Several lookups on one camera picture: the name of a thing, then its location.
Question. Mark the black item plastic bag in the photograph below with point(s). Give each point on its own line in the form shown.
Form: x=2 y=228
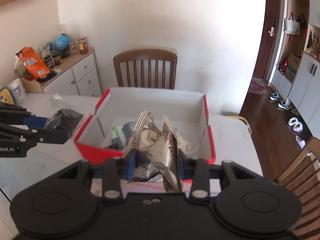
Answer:
x=66 y=117

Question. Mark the hanging tote bag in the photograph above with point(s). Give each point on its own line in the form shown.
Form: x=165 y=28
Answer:
x=292 y=27

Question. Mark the wooden chair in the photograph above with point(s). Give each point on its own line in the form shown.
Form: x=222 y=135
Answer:
x=301 y=177
x=146 y=68

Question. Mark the cardboard box on shelf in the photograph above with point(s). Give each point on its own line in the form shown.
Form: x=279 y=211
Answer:
x=292 y=66

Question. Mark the white printed mug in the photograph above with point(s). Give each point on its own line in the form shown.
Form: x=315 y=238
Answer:
x=17 y=91

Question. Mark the white electric kettle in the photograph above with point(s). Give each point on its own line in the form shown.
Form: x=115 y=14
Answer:
x=5 y=96

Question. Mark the orange snack bag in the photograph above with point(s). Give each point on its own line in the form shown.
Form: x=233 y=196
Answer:
x=33 y=63

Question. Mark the grey wall cabinet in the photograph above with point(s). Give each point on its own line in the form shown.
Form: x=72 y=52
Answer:
x=303 y=92

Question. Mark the dark blue wipes pack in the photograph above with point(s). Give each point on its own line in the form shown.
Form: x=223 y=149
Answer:
x=118 y=144

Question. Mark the red lid jar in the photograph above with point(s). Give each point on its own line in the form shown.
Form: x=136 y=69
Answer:
x=82 y=44

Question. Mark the dark sneaker left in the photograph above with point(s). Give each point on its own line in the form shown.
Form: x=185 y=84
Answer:
x=274 y=97

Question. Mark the dark sneaker right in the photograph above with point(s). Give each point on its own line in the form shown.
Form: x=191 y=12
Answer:
x=283 y=105

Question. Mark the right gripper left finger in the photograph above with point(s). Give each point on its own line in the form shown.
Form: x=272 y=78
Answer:
x=114 y=170

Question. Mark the silver foil wrapper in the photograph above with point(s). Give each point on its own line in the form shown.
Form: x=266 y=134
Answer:
x=157 y=153

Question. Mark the right wooden chair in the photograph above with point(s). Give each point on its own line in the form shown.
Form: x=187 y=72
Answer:
x=301 y=177

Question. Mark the far wooden chair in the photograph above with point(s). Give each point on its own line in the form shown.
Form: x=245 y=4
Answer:
x=146 y=68

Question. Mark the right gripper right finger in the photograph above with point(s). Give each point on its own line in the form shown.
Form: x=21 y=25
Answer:
x=196 y=170

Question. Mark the blue globe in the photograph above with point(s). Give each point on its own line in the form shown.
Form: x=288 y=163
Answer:
x=61 y=45

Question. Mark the brown wooden door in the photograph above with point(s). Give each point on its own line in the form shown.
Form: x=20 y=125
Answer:
x=272 y=11

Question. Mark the white slipper pair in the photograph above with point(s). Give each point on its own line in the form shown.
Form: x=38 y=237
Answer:
x=300 y=142

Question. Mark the white drawer sideboard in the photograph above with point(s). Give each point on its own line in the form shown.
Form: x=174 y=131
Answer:
x=77 y=75

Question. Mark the dark sneaker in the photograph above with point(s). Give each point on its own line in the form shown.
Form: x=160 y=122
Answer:
x=283 y=105
x=274 y=97

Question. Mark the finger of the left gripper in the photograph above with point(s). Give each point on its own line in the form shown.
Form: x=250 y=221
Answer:
x=17 y=115
x=42 y=135

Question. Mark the red cardboard box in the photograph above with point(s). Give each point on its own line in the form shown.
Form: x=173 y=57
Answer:
x=187 y=112

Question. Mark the white shoe pair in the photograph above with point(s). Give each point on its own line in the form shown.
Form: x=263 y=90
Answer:
x=296 y=125

